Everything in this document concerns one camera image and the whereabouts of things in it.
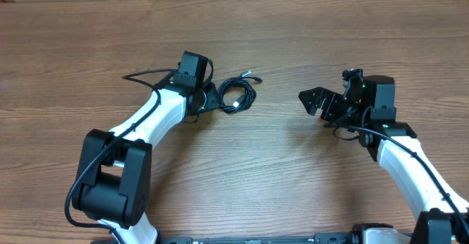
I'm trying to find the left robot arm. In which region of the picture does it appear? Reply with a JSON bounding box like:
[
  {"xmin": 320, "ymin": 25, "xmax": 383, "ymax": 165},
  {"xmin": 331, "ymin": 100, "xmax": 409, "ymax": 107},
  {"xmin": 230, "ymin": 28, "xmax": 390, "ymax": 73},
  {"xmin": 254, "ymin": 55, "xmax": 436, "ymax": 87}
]
[{"xmin": 64, "ymin": 51, "xmax": 215, "ymax": 243}]

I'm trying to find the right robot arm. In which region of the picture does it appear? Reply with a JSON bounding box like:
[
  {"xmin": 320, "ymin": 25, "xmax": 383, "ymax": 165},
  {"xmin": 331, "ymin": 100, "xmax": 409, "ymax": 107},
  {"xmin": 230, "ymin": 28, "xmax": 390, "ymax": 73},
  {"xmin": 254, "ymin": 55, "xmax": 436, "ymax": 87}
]
[{"xmin": 298, "ymin": 72, "xmax": 468, "ymax": 243}]

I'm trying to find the black USB cable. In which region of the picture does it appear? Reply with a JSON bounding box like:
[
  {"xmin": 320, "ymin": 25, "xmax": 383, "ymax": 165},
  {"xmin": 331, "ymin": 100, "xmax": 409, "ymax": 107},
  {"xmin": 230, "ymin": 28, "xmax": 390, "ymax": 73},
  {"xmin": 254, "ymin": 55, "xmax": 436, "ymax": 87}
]
[{"xmin": 217, "ymin": 70, "xmax": 263, "ymax": 114}]

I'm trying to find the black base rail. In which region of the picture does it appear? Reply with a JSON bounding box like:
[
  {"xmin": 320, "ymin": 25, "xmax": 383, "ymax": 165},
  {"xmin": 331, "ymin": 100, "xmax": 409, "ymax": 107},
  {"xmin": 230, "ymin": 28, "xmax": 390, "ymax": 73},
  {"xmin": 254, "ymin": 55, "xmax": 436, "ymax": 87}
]
[{"xmin": 157, "ymin": 232, "xmax": 415, "ymax": 244}]

